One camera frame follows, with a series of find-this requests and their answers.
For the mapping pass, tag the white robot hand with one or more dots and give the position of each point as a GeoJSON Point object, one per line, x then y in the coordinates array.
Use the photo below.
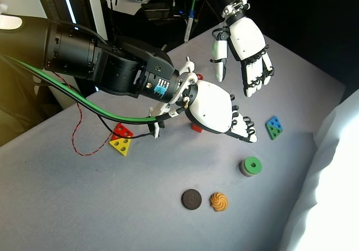
{"type": "Point", "coordinates": [213, 107]}
{"type": "Point", "coordinates": [246, 40]}

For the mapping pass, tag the red rectangular block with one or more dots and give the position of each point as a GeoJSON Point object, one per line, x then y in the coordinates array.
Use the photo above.
{"type": "Point", "coordinates": [197, 128]}

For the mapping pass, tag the red cylinder with white cross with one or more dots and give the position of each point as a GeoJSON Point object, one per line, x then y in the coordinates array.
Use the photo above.
{"type": "Point", "coordinates": [199, 76]}

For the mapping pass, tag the blue triangle with holes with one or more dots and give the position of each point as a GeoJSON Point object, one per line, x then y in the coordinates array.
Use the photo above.
{"type": "Point", "coordinates": [274, 122]}

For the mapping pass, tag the green triangle with holes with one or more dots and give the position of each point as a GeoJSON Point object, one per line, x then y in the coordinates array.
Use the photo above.
{"type": "Point", "coordinates": [274, 133]}

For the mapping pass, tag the dark chocolate sandwich cookie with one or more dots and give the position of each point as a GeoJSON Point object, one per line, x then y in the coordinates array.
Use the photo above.
{"type": "Point", "coordinates": [191, 199]}

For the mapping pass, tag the orange swirl cookie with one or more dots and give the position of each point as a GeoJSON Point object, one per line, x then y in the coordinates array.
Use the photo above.
{"type": "Point", "coordinates": [219, 201]}

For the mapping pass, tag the red triangle with holes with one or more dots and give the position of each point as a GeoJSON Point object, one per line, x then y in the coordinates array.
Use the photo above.
{"type": "Point", "coordinates": [121, 130]}

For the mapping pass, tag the black device box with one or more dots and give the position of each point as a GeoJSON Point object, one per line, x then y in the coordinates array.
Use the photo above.
{"type": "Point", "coordinates": [157, 8]}

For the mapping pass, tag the yellow triangle with holes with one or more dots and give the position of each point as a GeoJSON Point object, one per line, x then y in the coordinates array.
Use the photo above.
{"type": "Point", "coordinates": [121, 145]}

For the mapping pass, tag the grey table cloth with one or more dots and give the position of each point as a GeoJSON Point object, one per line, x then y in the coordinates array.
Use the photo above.
{"type": "Point", "coordinates": [112, 200]}

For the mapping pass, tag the white backdrop cloth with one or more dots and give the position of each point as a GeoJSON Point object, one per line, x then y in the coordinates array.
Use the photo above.
{"type": "Point", "coordinates": [331, 178]}

